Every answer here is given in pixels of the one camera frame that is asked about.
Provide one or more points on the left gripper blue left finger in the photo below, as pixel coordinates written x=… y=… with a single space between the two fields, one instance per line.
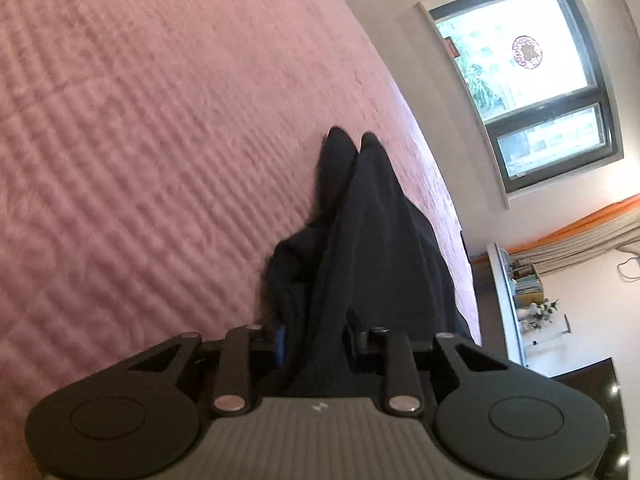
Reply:
x=264 y=343

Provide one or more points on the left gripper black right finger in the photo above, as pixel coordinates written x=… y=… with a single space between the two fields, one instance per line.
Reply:
x=365 y=345

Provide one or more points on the black hooded sweatshirt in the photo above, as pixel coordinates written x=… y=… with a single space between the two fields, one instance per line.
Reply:
x=367 y=251

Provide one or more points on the white shelf with books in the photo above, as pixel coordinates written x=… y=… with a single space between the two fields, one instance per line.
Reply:
x=528 y=317

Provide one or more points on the pink quilted bedspread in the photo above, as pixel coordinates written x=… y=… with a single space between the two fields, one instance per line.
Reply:
x=153 y=153

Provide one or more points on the beige curtain orange trim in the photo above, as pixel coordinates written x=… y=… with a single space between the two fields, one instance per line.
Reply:
x=606 y=229

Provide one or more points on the dark framed window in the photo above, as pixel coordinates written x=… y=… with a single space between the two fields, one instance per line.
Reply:
x=541 y=123

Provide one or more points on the round window sticker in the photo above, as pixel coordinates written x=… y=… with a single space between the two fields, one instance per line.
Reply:
x=526 y=52

